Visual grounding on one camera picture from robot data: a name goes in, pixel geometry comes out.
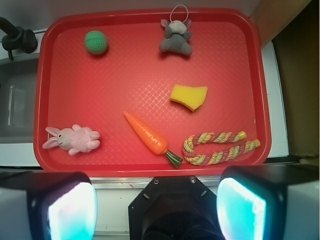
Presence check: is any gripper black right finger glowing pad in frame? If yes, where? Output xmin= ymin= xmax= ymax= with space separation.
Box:
xmin=216 ymin=164 xmax=320 ymax=240

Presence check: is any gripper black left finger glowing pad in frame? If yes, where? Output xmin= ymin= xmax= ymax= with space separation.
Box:
xmin=0 ymin=171 xmax=98 ymax=240

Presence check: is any pink plush bunny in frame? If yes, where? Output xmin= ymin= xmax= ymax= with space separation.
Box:
xmin=42 ymin=124 xmax=101 ymax=156

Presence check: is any grey plush bunny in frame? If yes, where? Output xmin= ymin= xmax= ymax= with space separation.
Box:
xmin=159 ymin=19 xmax=193 ymax=56

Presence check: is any steel sink basin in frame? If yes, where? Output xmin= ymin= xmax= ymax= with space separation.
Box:
xmin=0 ymin=56 xmax=39 ymax=144

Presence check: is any yellow sponge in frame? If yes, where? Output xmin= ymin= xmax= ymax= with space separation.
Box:
xmin=170 ymin=84 xmax=208 ymax=112

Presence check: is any orange toy carrot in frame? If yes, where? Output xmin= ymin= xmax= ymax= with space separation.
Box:
xmin=123 ymin=111 xmax=183 ymax=168

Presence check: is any red plastic tray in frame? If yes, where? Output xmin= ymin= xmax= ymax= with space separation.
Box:
xmin=33 ymin=9 xmax=271 ymax=177

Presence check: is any black faucet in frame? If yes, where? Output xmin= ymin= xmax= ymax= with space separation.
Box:
xmin=0 ymin=17 xmax=38 ymax=61

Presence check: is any green textured ball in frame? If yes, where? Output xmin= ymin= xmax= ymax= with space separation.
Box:
xmin=84 ymin=30 xmax=108 ymax=55

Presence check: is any multicolour rope toy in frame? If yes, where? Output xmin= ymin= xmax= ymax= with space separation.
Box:
xmin=182 ymin=131 xmax=261 ymax=167

